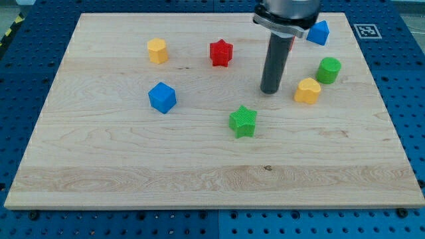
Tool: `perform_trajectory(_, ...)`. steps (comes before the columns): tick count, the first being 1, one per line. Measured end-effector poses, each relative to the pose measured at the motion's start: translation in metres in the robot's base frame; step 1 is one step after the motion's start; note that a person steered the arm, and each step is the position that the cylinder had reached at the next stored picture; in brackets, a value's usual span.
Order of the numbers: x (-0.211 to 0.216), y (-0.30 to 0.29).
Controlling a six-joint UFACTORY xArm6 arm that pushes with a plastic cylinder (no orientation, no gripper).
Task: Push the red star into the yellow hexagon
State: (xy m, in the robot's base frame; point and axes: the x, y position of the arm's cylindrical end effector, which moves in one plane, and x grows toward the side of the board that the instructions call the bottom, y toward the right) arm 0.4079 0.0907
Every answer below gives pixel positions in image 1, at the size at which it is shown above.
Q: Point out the light wooden board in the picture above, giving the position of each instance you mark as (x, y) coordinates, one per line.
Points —
(100, 145)

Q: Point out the yellow heart block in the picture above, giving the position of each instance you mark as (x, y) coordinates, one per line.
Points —
(308, 91)

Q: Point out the white fiducial marker tag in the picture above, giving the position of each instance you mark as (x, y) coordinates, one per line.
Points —
(367, 31)

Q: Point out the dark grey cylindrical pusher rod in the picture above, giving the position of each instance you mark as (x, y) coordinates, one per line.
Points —
(277, 54)

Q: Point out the red star block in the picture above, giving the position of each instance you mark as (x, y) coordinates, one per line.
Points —
(220, 53)

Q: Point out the blue cube block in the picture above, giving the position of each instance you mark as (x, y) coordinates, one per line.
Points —
(162, 97)

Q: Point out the blue triangular prism block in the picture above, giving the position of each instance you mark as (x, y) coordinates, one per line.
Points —
(318, 33)

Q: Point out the green star block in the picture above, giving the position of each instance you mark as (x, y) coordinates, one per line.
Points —
(243, 122)

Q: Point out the green cylinder block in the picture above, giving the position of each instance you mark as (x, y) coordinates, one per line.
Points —
(328, 70)

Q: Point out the black yellow hazard tape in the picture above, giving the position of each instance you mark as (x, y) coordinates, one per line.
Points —
(12, 30)

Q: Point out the yellow hexagon block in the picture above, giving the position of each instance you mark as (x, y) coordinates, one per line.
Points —
(157, 50)

